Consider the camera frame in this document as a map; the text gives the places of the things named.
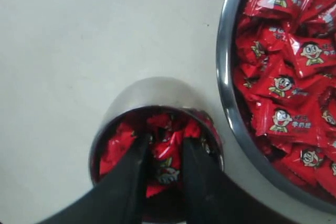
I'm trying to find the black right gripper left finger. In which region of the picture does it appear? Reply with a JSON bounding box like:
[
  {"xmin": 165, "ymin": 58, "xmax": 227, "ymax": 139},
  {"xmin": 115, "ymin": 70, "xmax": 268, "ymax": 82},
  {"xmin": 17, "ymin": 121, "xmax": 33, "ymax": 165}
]
[{"xmin": 42, "ymin": 134, "xmax": 151, "ymax": 223}]

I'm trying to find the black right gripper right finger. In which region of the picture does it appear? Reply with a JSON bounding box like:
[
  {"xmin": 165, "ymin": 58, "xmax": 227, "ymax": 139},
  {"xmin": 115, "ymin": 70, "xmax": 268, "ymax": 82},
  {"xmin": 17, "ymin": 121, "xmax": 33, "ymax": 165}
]
[{"xmin": 181, "ymin": 137, "xmax": 336, "ymax": 224}]

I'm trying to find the stainless steel cup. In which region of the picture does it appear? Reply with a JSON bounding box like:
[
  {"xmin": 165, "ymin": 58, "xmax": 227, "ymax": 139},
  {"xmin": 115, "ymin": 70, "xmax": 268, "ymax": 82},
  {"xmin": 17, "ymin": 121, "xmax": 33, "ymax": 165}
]
[{"xmin": 89, "ymin": 77, "xmax": 224, "ymax": 223}]

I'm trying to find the round steel bowl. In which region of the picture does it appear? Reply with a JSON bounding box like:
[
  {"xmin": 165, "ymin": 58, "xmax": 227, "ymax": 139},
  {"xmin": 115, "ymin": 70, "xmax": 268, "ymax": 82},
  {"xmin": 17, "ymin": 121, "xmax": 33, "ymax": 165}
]
[{"xmin": 216, "ymin": 0, "xmax": 335, "ymax": 215}]

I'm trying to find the pile of red wrapped candies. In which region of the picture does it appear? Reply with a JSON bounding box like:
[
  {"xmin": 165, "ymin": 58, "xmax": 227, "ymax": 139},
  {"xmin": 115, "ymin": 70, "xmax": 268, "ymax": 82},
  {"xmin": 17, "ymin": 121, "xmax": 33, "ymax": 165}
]
[{"xmin": 233, "ymin": 0, "xmax": 335, "ymax": 204}]

